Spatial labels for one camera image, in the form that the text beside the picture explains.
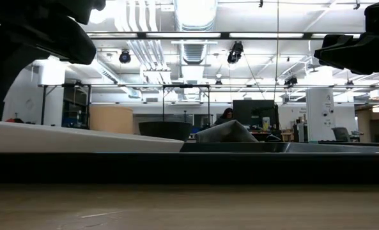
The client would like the person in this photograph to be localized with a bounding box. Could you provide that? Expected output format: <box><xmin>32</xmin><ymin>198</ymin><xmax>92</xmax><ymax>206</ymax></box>
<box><xmin>213</xmin><ymin>107</ymin><xmax>235</xmax><ymax>127</ymax></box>

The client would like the black computer monitor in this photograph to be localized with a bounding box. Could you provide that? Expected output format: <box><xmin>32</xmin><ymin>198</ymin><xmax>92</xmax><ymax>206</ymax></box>
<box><xmin>232</xmin><ymin>99</ymin><xmax>280</xmax><ymax>131</ymax></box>

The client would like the grey cloth napkin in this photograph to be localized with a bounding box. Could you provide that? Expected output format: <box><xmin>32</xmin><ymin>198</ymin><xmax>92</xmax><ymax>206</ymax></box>
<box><xmin>194</xmin><ymin>119</ymin><xmax>259</xmax><ymax>144</ymax></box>

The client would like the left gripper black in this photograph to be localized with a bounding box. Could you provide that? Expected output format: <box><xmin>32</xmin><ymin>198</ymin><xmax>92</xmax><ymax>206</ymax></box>
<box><xmin>0</xmin><ymin>0</ymin><xmax>107</xmax><ymax>124</ymax></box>

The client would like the black round bowl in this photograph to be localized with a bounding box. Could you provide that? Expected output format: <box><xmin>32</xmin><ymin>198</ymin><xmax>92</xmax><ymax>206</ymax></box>
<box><xmin>138</xmin><ymin>121</ymin><xmax>194</xmax><ymax>142</ymax></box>

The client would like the silver ceiling air duct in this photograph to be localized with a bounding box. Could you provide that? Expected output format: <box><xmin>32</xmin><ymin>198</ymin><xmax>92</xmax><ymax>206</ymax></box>
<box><xmin>172</xmin><ymin>0</ymin><xmax>219</xmax><ymax>66</ymax></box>

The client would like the white round plate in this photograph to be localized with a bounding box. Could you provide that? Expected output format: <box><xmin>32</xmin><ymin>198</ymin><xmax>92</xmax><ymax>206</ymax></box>
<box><xmin>0</xmin><ymin>120</ymin><xmax>185</xmax><ymax>153</ymax></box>

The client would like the beige cardboard drum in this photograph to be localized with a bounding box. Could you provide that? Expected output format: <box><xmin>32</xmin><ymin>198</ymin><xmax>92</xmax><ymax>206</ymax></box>
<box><xmin>89</xmin><ymin>105</ymin><xmax>134</xmax><ymax>135</ymax></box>

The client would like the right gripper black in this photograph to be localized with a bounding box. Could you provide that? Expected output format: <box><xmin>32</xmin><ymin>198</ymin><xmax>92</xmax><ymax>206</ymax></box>
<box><xmin>313</xmin><ymin>31</ymin><xmax>379</xmax><ymax>76</ymax></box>

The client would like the black ceiling spotlight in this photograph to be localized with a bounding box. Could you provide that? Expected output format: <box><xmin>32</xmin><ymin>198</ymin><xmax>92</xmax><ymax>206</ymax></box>
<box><xmin>226</xmin><ymin>40</ymin><xmax>245</xmax><ymax>65</ymax></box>
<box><xmin>283</xmin><ymin>75</ymin><xmax>299</xmax><ymax>87</ymax></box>
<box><xmin>118</xmin><ymin>49</ymin><xmax>132</xmax><ymax>65</ymax></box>

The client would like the black aluminium table frame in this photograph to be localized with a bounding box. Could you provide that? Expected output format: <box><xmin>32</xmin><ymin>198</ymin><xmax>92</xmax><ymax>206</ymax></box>
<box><xmin>86</xmin><ymin>31</ymin><xmax>362</xmax><ymax>40</ymax></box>

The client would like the dark storage rack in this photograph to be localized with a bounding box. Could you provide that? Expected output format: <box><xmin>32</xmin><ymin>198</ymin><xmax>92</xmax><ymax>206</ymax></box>
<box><xmin>40</xmin><ymin>82</ymin><xmax>93</xmax><ymax>130</ymax></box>

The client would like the grey office chair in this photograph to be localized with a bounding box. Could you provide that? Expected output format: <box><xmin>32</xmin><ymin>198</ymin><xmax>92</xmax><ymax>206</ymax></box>
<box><xmin>330</xmin><ymin>126</ymin><xmax>352</xmax><ymax>143</ymax></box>

